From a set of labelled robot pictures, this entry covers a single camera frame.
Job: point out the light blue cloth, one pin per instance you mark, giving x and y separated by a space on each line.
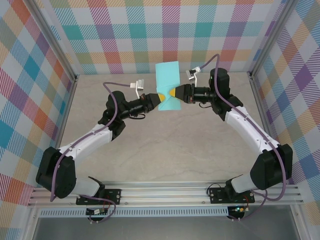
167 75

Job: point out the grey metal panel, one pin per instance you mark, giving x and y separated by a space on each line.
162 230

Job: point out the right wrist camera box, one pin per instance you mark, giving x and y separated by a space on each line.
192 73

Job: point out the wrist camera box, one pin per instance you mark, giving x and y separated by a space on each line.
192 73
140 84

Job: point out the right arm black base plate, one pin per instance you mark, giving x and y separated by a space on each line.
217 196

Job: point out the left small circuit board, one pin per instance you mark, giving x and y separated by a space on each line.
96 212

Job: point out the small circuit board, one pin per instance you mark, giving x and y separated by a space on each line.
96 212
238 209

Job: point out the aluminium side rail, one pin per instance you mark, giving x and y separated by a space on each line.
66 110
261 110

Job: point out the long aluminium mounting rail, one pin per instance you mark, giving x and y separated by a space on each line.
162 193

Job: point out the left aluminium side rail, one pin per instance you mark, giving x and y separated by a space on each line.
66 110

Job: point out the right small circuit board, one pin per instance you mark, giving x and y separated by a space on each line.
238 209

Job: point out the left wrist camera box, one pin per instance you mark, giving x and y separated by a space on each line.
140 84

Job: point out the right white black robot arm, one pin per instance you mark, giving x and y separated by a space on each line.
250 130

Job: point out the aluminium frame leg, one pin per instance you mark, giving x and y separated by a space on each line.
30 225
299 222

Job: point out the right aluminium side rail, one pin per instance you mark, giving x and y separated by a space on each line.
261 110

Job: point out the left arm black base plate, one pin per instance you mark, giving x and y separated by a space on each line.
113 196

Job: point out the left aluminium corner post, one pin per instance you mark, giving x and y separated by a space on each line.
53 42

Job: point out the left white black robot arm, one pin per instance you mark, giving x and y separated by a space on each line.
85 142

